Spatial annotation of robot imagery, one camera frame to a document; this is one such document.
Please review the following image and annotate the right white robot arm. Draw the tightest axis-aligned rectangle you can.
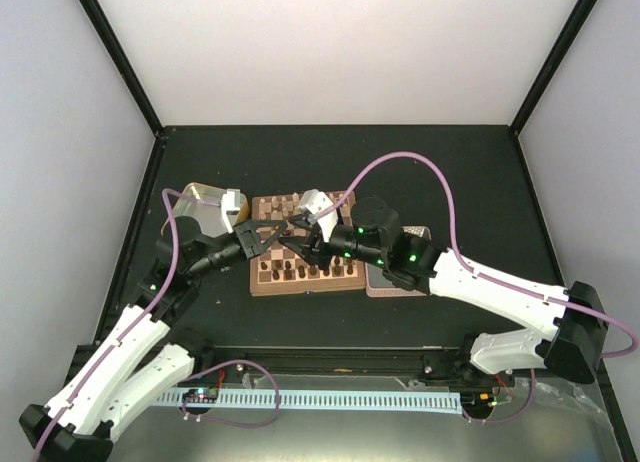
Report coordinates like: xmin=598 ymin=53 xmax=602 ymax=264
xmin=279 ymin=197 xmax=609 ymax=385

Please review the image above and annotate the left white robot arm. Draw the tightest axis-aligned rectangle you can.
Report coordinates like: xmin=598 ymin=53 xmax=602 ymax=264
xmin=19 ymin=216 xmax=287 ymax=461

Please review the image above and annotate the wooden chess board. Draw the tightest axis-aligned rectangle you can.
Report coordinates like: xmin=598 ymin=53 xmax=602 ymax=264
xmin=249 ymin=193 xmax=366 ymax=297

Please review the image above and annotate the left circuit board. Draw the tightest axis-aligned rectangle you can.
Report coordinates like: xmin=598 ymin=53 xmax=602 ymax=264
xmin=182 ymin=387 xmax=219 ymax=404

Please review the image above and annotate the circuit board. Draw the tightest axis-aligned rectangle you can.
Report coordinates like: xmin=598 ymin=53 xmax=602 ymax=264
xmin=182 ymin=387 xmax=219 ymax=404
xmin=460 ymin=392 xmax=513 ymax=408

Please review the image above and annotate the right circuit board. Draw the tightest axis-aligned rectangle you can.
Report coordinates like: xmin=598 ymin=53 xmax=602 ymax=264
xmin=460 ymin=392 xmax=513 ymax=408

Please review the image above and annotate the gold metal tin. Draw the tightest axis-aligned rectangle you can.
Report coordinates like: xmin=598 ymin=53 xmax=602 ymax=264
xmin=172 ymin=182 xmax=249 ymax=237

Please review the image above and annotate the pink metal tin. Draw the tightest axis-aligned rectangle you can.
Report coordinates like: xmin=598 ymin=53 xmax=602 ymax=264
xmin=365 ymin=226 xmax=431 ymax=298

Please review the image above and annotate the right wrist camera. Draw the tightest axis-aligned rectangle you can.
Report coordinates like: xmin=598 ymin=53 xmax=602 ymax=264
xmin=297 ymin=189 xmax=340 ymax=243

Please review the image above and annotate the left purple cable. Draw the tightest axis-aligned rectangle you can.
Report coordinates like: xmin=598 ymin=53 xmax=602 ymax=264
xmin=30 ymin=187 xmax=226 ymax=462

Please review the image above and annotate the purple cable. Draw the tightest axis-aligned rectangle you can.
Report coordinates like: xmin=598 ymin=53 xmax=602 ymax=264
xmin=312 ymin=151 xmax=640 ymax=358
xmin=30 ymin=187 xmax=226 ymax=462

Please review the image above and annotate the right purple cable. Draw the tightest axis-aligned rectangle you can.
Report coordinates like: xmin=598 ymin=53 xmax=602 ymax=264
xmin=312 ymin=151 xmax=640 ymax=358

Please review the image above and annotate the white slotted cable duct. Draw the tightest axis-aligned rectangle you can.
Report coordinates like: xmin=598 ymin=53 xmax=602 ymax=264
xmin=152 ymin=387 xmax=463 ymax=415

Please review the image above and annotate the left black frame post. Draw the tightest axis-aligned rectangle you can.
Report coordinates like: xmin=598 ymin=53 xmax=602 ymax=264
xmin=78 ymin=0 xmax=163 ymax=135

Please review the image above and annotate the black frame post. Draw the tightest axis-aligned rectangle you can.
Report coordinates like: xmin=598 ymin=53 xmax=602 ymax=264
xmin=78 ymin=0 xmax=163 ymax=135
xmin=510 ymin=0 xmax=599 ymax=136

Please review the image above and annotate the right black frame post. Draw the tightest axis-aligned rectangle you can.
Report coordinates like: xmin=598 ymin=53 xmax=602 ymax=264
xmin=510 ymin=0 xmax=599 ymax=136

